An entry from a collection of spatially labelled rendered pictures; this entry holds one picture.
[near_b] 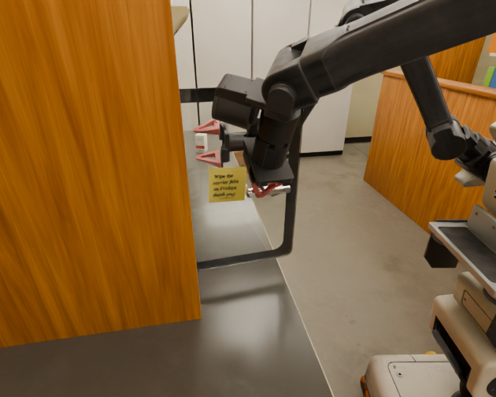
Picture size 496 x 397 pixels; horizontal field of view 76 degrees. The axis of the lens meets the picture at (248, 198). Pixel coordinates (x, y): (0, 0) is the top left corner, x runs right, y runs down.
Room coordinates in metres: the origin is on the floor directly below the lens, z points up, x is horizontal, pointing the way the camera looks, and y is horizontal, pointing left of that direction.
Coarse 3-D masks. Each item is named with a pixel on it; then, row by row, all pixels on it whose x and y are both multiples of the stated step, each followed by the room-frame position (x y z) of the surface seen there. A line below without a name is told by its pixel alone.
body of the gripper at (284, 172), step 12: (252, 144) 0.53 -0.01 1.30; (264, 144) 0.47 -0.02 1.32; (288, 144) 0.47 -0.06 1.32; (252, 156) 0.50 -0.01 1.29; (264, 156) 0.47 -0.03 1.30; (276, 156) 0.47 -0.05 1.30; (252, 168) 0.49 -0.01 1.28; (264, 168) 0.48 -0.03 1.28; (276, 168) 0.49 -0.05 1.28; (288, 168) 0.49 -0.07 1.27; (264, 180) 0.46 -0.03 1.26; (276, 180) 0.47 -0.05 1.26; (288, 180) 0.47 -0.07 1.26
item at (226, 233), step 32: (192, 96) 0.56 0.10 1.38; (192, 128) 0.56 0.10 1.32; (224, 128) 0.58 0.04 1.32; (256, 128) 0.59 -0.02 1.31; (192, 160) 0.56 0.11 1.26; (224, 160) 0.58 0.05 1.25; (288, 160) 0.61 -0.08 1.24; (192, 192) 0.56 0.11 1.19; (224, 224) 0.57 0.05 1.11; (256, 224) 0.59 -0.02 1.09; (288, 224) 0.61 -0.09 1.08; (224, 256) 0.57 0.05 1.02; (256, 256) 0.59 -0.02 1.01
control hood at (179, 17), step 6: (174, 6) 0.55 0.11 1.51; (180, 6) 0.55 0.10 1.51; (186, 6) 0.55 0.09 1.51; (174, 12) 0.55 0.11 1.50; (180, 12) 0.55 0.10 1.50; (186, 12) 0.55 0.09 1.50; (174, 18) 0.55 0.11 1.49; (180, 18) 0.55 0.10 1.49; (186, 18) 0.56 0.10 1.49; (174, 24) 0.55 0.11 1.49; (180, 24) 0.55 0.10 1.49; (174, 30) 0.55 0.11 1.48
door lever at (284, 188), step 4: (284, 184) 0.56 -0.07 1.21; (288, 184) 0.56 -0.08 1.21; (248, 188) 0.55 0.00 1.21; (252, 188) 0.55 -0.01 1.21; (260, 188) 0.55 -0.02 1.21; (264, 188) 0.55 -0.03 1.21; (276, 188) 0.55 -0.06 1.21; (280, 188) 0.55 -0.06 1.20; (284, 188) 0.55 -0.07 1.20; (288, 188) 0.55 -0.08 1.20; (248, 192) 0.54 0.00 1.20; (252, 192) 0.54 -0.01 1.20; (272, 192) 0.55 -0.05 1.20; (276, 192) 0.55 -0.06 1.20; (280, 192) 0.55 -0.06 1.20; (284, 192) 0.56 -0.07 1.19; (288, 192) 0.55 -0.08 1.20; (248, 196) 0.54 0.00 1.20; (252, 196) 0.54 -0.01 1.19
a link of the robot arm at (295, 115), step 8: (256, 112) 0.47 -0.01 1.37; (264, 112) 0.46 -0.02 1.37; (296, 112) 0.46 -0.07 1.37; (256, 120) 0.50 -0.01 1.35; (264, 120) 0.46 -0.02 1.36; (272, 120) 0.45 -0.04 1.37; (296, 120) 0.45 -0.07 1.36; (264, 128) 0.46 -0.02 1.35; (272, 128) 0.45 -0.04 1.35; (280, 128) 0.45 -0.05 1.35; (288, 128) 0.45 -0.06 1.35; (264, 136) 0.46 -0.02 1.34; (272, 136) 0.46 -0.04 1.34; (280, 136) 0.45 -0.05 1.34; (288, 136) 0.46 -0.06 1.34; (272, 144) 0.47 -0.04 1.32; (280, 144) 0.46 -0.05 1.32
